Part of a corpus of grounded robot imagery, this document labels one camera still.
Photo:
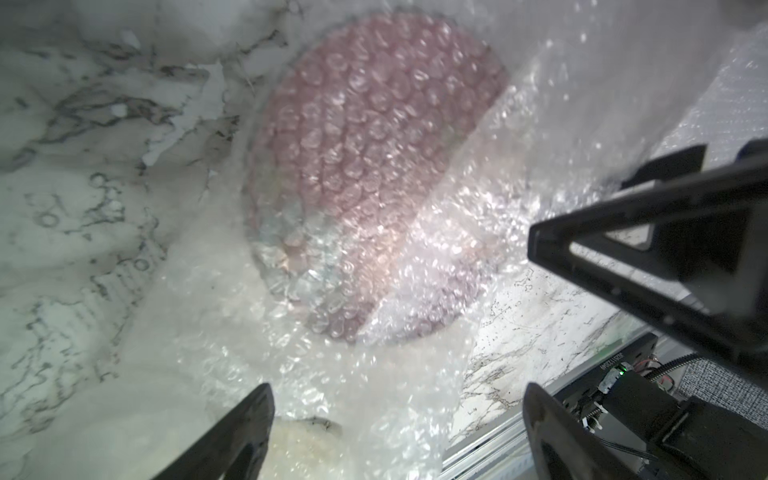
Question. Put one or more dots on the bubble wrapped white plate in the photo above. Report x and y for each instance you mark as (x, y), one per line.
(310, 448)

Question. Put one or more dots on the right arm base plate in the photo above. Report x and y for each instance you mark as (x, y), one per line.
(584, 384)

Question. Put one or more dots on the bubble wrap around orange plate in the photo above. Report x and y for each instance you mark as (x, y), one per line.
(733, 109)

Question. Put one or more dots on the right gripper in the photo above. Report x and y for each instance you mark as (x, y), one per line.
(718, 251)

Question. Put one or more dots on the right base circuit board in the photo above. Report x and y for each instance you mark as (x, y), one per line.
(591, 405)

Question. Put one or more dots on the aluminium front rail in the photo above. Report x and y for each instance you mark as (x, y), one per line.
(501, 449)

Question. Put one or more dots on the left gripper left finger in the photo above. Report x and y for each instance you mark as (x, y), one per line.
(235, 447)

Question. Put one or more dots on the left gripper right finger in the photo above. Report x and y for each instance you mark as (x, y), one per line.
(560, 447)

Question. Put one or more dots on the bubble dark red plate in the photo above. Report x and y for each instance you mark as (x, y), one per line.
(379, 201)

